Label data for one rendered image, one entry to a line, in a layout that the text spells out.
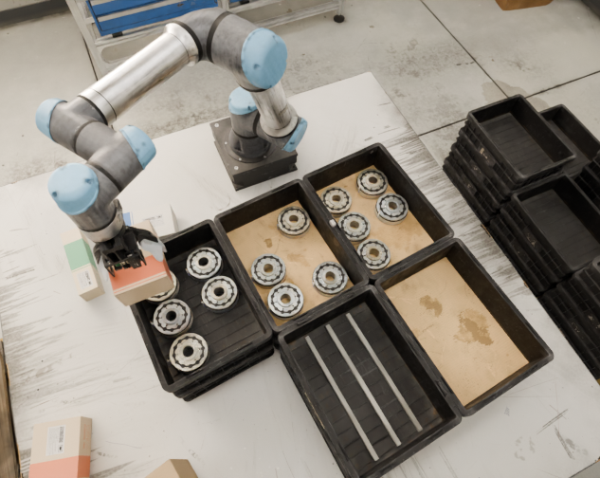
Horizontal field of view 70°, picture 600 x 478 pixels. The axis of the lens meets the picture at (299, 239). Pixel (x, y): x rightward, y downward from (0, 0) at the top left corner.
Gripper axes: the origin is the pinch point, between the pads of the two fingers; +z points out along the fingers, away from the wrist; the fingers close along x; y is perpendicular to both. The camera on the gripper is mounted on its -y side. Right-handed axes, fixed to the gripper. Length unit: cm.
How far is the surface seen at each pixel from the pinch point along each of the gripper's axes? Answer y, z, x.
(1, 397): -15, 96, -82
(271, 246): -3.1, 26.7, 34.9
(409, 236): 11, 27, 76
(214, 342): 18.3, 26.7, 9.0
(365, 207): -4, 27, 68
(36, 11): -277, 107, -35
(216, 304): 9.2, 23.8, 13.2
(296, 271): 7.8, 26.6, 38.4
